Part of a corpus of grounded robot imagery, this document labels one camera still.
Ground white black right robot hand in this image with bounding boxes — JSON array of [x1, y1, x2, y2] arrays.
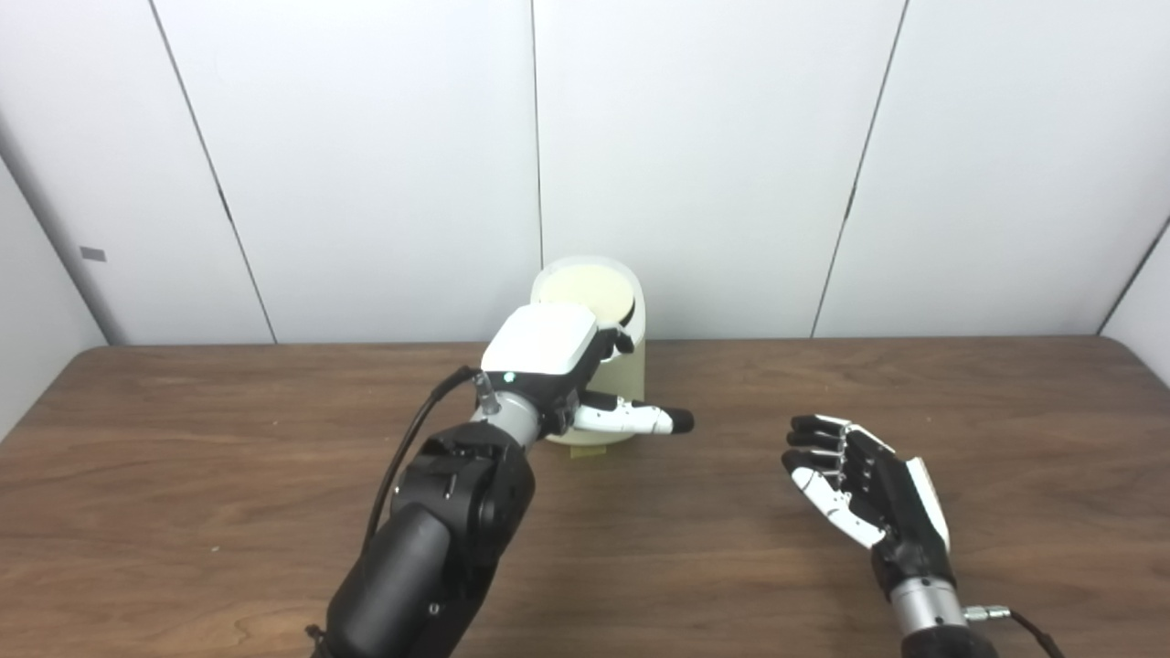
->
[[782, 415, 956, 586]]

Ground cream round bin lid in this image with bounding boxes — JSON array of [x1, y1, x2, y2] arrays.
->
[[536, 262, 636, 328]]

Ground cream-colored bin body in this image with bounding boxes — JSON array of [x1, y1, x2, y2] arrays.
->
[[530, 256, 648, 447]]

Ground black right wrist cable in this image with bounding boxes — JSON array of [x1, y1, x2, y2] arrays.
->
[[963, 603, 1067, 658]]

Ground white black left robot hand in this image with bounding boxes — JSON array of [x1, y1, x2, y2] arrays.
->
[[480, 303, 696, 438]]

